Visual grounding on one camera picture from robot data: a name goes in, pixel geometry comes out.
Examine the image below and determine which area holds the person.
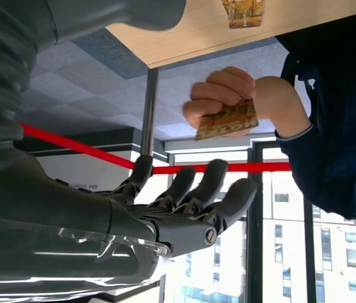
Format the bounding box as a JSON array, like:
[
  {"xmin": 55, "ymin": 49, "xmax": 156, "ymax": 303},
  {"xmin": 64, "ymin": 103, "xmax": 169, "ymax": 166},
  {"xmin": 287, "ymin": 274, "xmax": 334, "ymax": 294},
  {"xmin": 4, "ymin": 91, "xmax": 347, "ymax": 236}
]
[{"xmin": 182, "ymin": 13, "xmax": 356, "ymax": 303}]

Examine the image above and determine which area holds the red barrier belt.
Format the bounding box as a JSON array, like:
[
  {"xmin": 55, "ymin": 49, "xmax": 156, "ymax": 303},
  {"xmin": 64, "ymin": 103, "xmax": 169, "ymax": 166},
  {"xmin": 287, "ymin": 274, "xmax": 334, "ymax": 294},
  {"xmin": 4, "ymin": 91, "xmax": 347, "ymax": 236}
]
[
  {"xmin": 152, "ymin": 162, "xmax": 292, "ymax": 175},
  {"xmin": 18, "ymin": 122, "xmax": 135, "ymax": 170}
]

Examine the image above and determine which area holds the dark grey wall plinth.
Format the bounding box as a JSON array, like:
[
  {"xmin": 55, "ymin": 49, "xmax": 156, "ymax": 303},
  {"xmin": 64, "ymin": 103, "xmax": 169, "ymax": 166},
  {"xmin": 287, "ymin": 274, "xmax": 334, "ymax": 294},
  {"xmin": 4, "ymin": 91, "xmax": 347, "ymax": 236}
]
[{"xmin": 14, "ymin": 127, "xmax": 170, "ymax": 165}]

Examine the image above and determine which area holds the chrome stanchion post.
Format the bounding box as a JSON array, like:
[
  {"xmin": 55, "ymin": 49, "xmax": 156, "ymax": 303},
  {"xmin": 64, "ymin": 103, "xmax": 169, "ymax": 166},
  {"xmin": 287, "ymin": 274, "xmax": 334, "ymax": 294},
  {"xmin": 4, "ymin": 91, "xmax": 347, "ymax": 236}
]
[{"xmin": 140, "ymin": 66, "xmax": 160, "ymax": 157}]

